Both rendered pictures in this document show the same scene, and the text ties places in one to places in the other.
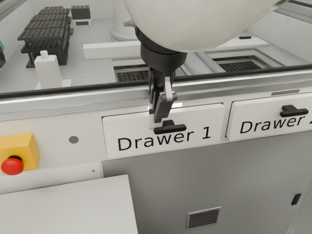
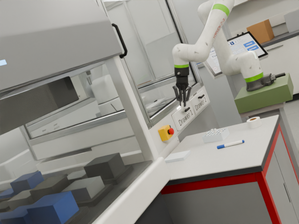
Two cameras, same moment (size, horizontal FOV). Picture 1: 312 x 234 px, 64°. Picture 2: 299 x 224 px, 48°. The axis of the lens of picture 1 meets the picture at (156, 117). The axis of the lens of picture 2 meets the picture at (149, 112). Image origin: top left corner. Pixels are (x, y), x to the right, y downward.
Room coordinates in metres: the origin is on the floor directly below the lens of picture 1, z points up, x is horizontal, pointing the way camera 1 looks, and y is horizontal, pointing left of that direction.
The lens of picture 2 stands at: (-0.88, 1.68, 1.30)
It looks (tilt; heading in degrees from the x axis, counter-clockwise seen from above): 8 degrees down; 314
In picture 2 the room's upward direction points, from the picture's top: 22 degrees counter-clockwise
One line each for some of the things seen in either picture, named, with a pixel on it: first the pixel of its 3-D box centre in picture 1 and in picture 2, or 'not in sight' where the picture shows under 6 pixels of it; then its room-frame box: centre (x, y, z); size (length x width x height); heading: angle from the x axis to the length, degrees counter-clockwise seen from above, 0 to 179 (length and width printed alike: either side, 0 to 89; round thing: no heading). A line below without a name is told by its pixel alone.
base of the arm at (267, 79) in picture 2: not in sight; (264, 80); (0.07, -0.42, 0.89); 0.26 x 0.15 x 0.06; 12
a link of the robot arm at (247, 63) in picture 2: not in sight; (248, 66); (0.14, -0.41, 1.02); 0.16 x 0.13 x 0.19; 167
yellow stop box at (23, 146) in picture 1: (17, 154); (165, 132); (0.40, 0.30, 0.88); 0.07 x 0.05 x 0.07; 102
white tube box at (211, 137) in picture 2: not in sight; (215, 135); (0.16, 0.19, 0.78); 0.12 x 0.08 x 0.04; 1
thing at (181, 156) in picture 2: not in sight; (177, 156); (0.29, 0.41, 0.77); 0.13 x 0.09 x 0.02; 9
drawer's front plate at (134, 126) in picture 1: (165, 130); (183, 115); (0.49, -0.02, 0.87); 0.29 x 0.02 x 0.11; 102
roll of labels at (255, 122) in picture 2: not in sight; (254, 122); (-0.03, 0.08, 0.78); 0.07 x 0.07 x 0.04
